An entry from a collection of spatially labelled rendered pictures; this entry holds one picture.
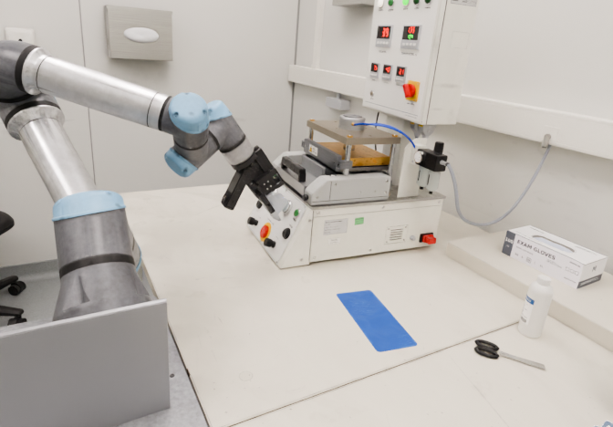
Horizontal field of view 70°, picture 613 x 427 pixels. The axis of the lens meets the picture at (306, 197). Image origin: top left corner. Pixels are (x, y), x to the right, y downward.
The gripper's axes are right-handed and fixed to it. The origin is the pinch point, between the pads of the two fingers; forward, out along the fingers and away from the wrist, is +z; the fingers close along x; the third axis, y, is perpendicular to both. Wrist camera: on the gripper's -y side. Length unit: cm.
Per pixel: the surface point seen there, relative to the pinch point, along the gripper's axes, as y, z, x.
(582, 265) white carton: 55, 41, -43
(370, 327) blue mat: 1.3, 17.4, -35.1
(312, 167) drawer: 18.8, 0.1, 11.3
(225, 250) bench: -16.7, 4.8, 10.7
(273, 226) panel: -1.3, 7.3, 9.3
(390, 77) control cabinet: 55, -8, 13
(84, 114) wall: -40, -31, 153
